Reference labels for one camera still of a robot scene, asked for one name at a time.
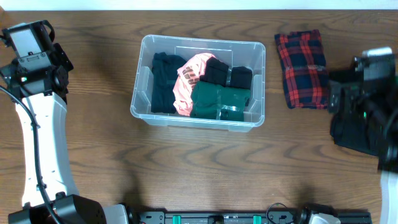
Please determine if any large black cloth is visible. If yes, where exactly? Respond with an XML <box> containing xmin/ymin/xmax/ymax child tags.
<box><xmin>330</xmin><ymin>61</ymin><xmax>397</xmax><ymax>156</ymax></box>

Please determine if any red plaid cloth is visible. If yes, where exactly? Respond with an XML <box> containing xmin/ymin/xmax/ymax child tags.
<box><xmin>274</xmin><ymin>29</ymin><xmax>329</xmax><ymax>110</ymax></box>

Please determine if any dark navy cloth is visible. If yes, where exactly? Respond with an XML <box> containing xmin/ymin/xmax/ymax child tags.
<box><xmin>151</xmin><ymin>52</ymin><xmax>187</xmax><ymax>114</ymax></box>

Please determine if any black cloth bundle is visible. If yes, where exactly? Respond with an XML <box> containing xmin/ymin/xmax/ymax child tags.
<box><xmin>200</xmin><ymin>57</ymin><xmax>253</xmax><ymax>90</ymax></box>

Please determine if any pink t-shirt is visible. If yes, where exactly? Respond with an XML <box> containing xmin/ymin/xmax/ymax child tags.
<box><xmin>173</xmin><ymin>53</ymin><xmax>214</xmax><ymax>116</ymax></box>

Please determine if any green cloth bundle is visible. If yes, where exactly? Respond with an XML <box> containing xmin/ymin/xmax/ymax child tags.
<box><xmin>190</xmin><ymin>81</ymin><xmax>251</xmax><ymax>122</ymax></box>

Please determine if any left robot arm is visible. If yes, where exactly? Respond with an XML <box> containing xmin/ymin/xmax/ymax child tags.
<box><xmin>1</xmin><ymin>20</ymin><xmax>106</xmax><ymax>223</ymax></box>

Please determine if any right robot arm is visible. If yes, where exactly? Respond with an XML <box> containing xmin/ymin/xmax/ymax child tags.
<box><xmin>328</xmin><ymin>70</ymin><xmax>397</xmax><ymax>223</ymax></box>

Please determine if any clear plastic storage container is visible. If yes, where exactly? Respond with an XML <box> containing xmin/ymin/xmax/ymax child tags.
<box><xmin>130</xmin><ymin>35</ymin><xmax>266</xmax><ymax>133</ymax></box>

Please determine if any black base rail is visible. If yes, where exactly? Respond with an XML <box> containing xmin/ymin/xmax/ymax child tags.
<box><xmin>102</xmin><ymin>202</ymin><xmax>373</xmax><ymax>224</ymax></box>

